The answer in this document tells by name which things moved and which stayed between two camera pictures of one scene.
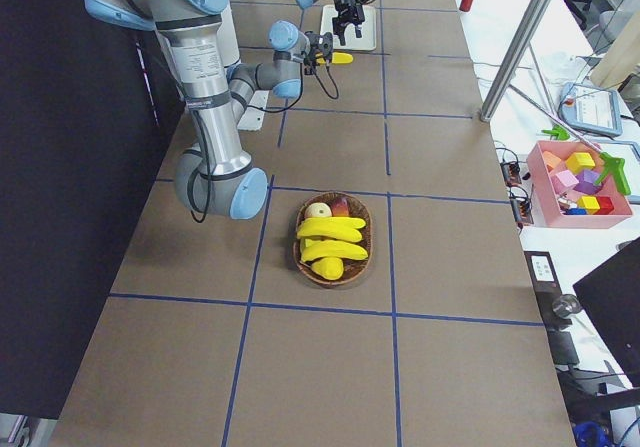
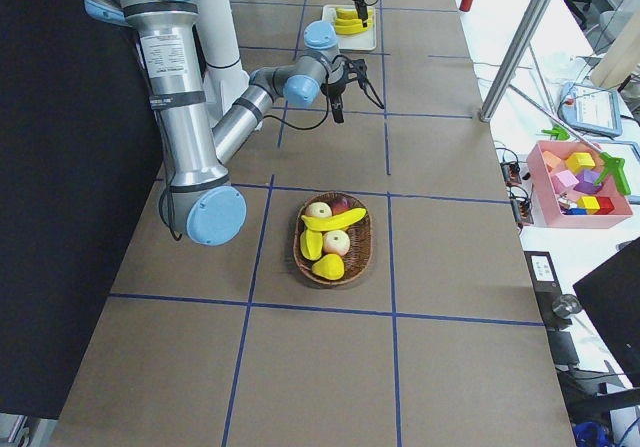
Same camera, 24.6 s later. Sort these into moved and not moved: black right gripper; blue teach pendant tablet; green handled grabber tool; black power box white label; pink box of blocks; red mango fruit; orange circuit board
Moved: black right gripper
Not moved: blue teach pendant tablet; red mango fruit; green handled grabber tool; pink box of blocks; orange circuit board; black power box white label
